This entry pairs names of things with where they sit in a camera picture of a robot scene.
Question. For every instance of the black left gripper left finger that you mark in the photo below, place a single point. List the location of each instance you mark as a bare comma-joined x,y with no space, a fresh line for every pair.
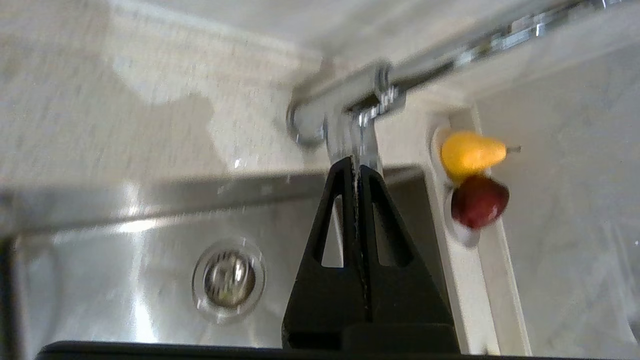
325,305

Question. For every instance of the yellow pear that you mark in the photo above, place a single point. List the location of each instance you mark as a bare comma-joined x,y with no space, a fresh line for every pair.
470,152

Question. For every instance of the dark red apple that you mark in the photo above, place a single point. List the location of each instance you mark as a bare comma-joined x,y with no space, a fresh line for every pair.
479,202

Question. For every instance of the stainless steel sink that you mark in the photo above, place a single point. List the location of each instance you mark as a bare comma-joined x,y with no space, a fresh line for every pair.
125,280

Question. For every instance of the chrome faucet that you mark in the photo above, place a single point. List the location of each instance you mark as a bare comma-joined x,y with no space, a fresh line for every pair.
345,92

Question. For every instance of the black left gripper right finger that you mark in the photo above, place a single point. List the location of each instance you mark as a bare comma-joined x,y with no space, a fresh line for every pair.
405,305

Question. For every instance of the small white dish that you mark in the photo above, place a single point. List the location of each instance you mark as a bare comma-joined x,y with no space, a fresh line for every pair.
465,237

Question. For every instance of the round metal drain strainer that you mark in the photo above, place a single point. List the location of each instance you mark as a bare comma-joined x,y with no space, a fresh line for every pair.
229,280

